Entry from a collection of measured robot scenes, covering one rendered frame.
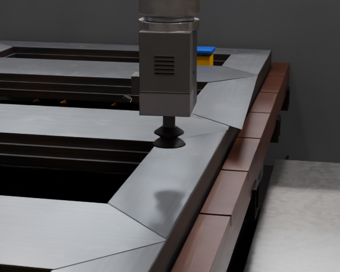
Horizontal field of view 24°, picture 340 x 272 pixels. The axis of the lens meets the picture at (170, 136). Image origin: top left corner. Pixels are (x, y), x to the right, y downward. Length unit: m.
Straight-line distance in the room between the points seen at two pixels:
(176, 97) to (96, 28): 1.16
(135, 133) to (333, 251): 0.36
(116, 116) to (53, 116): 0.11
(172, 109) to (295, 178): 0.67
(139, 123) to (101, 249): 0.50
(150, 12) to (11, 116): 0.45
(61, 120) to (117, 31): 0.82
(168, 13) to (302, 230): 0.53
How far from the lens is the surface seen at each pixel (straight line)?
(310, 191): 1.52
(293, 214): 1.40
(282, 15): 2.01
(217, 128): 1.24
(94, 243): 0.81
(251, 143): 1.29
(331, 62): 2.02
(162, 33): 0.95
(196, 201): 0.98
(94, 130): 1.23
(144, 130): 1.22
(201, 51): 1.81
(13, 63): 1.82
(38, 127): 1.26
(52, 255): 0.79
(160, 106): 0.96
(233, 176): 1.13
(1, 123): 1.29
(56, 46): 2.05
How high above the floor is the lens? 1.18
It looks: 16 degrees down
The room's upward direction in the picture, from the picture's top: straight up
